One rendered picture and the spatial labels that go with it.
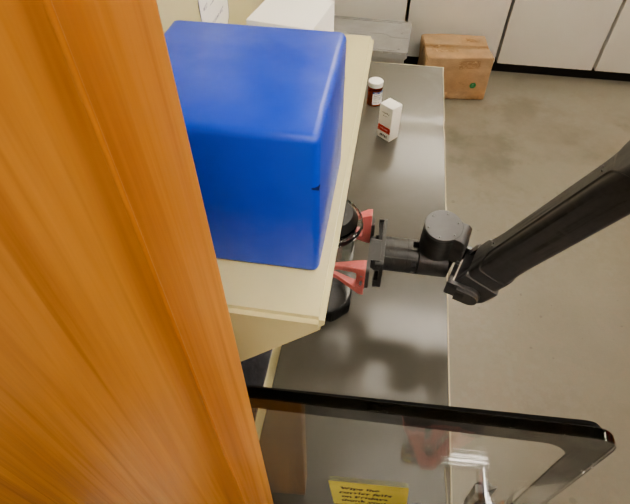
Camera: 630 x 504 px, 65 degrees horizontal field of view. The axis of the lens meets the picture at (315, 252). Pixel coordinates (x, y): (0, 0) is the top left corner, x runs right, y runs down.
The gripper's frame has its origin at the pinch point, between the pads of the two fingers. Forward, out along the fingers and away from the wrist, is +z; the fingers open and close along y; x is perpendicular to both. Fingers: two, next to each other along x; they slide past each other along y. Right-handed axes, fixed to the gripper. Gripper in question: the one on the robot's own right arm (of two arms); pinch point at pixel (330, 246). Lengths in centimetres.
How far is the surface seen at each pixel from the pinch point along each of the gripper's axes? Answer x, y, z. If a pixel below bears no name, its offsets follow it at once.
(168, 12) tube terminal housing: -50, 28, 7
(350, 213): -8.2, -0.1, -3.1
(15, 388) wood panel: -47, 50, 4
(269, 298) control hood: -41, 41, -2
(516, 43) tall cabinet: 88, -270, -83
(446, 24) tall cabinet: 79, -270, -37
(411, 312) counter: 15.9, 0.1, -16.0
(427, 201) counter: 15.9, -31.6, -18.5
